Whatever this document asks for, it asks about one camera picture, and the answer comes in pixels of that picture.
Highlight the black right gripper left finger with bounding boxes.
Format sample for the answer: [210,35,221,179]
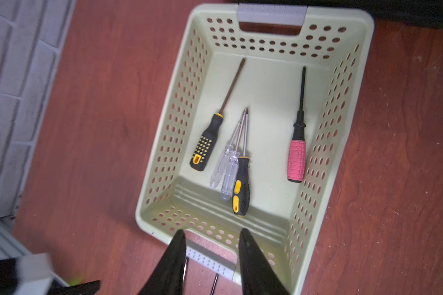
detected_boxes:
[139,229,187,295]

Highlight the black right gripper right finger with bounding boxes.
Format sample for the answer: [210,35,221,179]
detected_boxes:
[238,228,289,295]

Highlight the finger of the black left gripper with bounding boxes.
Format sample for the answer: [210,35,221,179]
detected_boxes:
[49,280,100,295]

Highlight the small black yellow screwdriver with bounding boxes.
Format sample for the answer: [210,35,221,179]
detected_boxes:
[232,111,251,216]

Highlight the clear handle screwdriver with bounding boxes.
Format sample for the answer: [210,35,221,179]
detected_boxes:
[221,108,248,201]

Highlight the clear tester screwdriver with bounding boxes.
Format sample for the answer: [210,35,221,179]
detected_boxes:
[210,110,246,189]

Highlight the pink handle screwdriver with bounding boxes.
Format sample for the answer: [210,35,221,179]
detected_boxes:
[287,66,306,183]

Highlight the black yellow dotted screwdriver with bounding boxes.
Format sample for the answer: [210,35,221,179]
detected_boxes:
[190,58,246,172]

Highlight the light green perforated bin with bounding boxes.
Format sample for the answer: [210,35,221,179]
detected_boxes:
[135,4,374,295]

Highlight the orange handle screwdriver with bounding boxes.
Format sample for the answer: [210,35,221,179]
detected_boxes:
[210,274,219,295]

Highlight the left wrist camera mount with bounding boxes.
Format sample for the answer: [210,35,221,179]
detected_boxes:
[14,253,54,295]

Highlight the aluminium front rail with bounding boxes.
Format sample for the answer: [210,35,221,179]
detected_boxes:
[0,220,69,286]

